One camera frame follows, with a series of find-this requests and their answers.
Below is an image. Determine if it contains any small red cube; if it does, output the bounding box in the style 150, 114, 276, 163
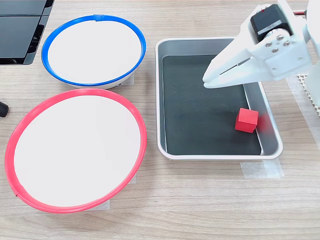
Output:
234, 107, 260, 134

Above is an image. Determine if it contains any white plate with blue rim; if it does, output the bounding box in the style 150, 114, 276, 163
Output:
40, 14, 147, 90

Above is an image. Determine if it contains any small black rounded object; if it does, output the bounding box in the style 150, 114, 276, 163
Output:
0, 100, 10, 118

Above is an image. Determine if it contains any white plate with red rim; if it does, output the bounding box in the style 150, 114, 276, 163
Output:
4, 88, 148, 214

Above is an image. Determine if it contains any pale perforated base plate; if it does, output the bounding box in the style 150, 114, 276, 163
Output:
296, 71, 320, 117

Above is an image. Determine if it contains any black tray mat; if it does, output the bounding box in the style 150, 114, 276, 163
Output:
161, 54, 262, 156

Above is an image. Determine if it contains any clear tape strip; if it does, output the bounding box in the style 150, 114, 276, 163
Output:
239, 159, 285, 179

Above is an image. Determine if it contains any steel tray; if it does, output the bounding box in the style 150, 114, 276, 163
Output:
154, 37, 284, 161

